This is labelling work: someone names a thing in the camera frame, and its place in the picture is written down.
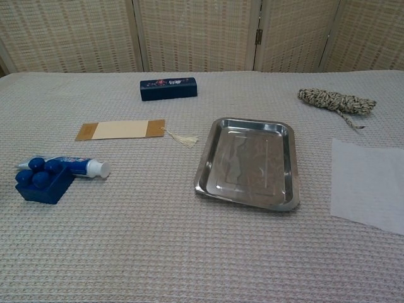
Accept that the white paper sheet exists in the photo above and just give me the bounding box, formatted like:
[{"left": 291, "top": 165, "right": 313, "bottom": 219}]
[{"left": 330, "top": 137, "right": 404, "bottom": 236}]

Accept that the stainless steel tray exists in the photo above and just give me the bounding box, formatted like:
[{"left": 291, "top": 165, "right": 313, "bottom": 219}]
[{"left": 193, "top": 117, "right": 300, "bottom": 213}]

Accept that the dark blue printed box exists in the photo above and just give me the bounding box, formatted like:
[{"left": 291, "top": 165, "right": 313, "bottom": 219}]
[{"left": 139, "top": 76, "right": 199, "bottom": 102}]

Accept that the brown bookmark with tassel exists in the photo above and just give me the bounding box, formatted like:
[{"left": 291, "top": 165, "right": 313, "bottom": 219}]
[{"left": 74, "top": 118, "right": 201, "bottom": 148}]

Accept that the beige woven tablecloth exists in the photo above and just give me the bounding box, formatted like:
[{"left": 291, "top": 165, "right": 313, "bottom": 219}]
[{"left": 0, "top": 70, "right": 404, "bottom": 303}]

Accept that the blue white toothpaste tube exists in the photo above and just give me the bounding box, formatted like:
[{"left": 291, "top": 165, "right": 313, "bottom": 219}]
[{"left": 16, "top": 155, "right": 112, "bottom": 179}]

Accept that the woven folding screen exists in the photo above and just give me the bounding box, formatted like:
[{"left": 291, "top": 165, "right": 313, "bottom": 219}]
[{"left": 0, "top": 0, "right": 404, "bottom": 77}]

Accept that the blue studded building block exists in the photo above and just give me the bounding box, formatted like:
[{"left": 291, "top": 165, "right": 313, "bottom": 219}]
[{"left": 14, "top": 156, "right": 76, "bottom": 206}]

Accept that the braided rope bundle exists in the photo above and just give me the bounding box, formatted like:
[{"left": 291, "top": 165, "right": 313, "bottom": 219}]
[{"left": 297, "top": 88, "right": 377, "bottom": 131}]

